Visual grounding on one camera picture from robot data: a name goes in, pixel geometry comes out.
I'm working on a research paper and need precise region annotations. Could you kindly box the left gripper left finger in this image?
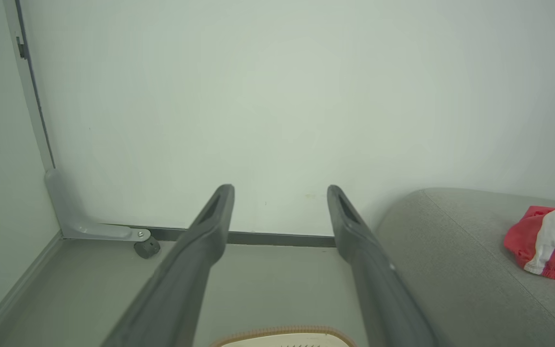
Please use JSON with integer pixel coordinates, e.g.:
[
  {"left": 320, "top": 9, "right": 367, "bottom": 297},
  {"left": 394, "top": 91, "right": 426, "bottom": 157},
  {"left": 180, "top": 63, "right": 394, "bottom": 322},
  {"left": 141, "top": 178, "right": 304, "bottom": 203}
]
[{"left": 102, "top": 184, "right": 236, "bottom": 347}]

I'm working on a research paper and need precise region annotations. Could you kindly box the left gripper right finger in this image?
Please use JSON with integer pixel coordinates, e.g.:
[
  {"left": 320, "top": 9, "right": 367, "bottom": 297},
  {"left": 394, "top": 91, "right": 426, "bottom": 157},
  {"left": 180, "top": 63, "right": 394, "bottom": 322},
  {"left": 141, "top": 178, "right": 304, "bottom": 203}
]
[{"left": 327, "top": 185, "right": 437, "bottom": 347}]

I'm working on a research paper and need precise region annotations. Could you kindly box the cream laundry basket brown rim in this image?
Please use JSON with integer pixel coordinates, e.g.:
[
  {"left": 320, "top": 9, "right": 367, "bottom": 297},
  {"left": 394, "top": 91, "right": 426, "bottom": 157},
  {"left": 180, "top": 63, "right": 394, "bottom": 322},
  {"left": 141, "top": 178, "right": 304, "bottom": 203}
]
[{"left": 210, "top": 326, "right": 357, "bottom": 347}]

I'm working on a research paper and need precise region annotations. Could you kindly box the black caster wheel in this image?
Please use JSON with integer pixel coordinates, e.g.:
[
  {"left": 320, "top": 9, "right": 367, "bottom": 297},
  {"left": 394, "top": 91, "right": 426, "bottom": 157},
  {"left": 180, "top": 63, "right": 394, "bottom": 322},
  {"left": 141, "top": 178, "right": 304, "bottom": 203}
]
[{"left": 134, "top": 237, "right": 161, "bottom": 259}]

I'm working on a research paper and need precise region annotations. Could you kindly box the grey fabric sofa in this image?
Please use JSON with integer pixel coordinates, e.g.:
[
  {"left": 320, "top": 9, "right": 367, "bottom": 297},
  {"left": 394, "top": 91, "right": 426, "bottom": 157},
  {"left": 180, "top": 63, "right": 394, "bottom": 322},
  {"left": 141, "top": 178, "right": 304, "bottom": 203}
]
[{"left": 374, "top": 188, "right": 555, "bottom": 347}]

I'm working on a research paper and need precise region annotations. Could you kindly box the dark baseboard strip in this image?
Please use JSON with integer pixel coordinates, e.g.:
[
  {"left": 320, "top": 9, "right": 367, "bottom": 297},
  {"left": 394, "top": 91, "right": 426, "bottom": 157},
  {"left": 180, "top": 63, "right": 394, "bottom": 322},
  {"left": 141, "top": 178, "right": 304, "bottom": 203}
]
[{"left": 128, "top": 227, "right": 337, "bottom": 248}]

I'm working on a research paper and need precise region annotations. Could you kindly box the grey skirting board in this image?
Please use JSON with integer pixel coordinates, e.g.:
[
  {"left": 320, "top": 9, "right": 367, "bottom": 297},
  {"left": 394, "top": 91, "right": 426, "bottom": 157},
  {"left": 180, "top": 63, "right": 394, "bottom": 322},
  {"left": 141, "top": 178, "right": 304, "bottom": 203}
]
[{"left": 0, "top": 231, "right": 64, "bottom": 347}]

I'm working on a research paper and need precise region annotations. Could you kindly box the grey panel edge strip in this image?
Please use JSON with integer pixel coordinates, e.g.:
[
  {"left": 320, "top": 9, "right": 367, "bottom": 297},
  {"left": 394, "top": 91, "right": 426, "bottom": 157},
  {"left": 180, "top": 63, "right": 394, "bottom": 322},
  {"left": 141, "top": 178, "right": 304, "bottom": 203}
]
[{"left": 3, "top": 0, "right": 56, "bottom": 172}]

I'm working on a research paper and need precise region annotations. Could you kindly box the grey metal foot bracket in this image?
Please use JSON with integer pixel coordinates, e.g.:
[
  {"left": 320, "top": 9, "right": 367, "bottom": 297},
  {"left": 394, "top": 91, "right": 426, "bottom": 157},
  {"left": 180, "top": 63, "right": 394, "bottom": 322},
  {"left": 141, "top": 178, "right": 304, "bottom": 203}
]
[{"left": 44, "top": 169, "right": 152, "bottom": 241}]

